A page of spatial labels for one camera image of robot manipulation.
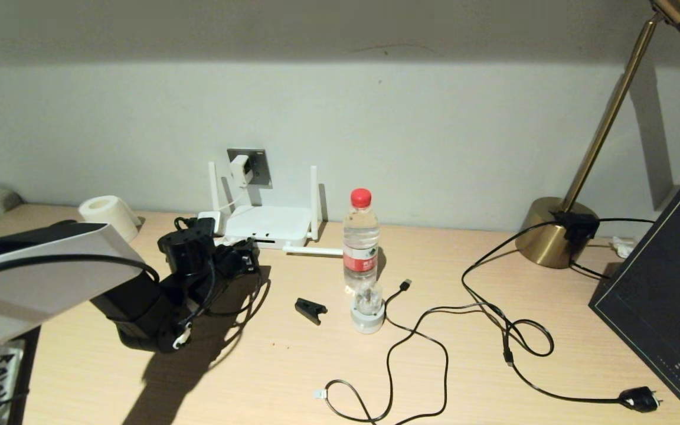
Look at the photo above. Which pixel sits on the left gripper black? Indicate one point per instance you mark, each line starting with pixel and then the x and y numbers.
pixel 228 262

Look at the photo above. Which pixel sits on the white power adapter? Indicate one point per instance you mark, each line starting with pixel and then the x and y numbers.
pixel 239 170

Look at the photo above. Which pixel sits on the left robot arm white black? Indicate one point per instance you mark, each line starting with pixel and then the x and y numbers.
pixel 51 283

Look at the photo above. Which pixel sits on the white router with antennas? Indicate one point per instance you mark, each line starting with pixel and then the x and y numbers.
pixel 275 224

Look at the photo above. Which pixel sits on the small black clip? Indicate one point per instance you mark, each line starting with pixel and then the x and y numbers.
pixel 309 309

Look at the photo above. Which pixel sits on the water bottle red cap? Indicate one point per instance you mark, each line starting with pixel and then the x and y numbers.
pixel 360 248

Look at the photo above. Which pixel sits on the small glass dome white base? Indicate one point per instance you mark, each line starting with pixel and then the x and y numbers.
pixel 368 316

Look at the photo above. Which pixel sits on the white toilet paper roll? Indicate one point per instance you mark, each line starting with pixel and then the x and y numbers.
pixel 104 212

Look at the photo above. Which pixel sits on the brass desk lamp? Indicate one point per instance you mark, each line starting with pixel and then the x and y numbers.
pixel 546 236

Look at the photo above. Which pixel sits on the black box on lamp base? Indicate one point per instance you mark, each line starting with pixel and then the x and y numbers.
pixel 577 227

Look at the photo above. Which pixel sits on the small white crumpled object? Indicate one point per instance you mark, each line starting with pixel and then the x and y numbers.
pixel 620 247

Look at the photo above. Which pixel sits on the dark gift bag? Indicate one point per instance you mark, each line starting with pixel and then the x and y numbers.
pixel 659 283

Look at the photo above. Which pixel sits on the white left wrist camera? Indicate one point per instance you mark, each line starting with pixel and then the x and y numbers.
pixel 210 219

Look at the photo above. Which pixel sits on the grey wall socket plate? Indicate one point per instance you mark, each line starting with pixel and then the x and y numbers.
pixel 260 165

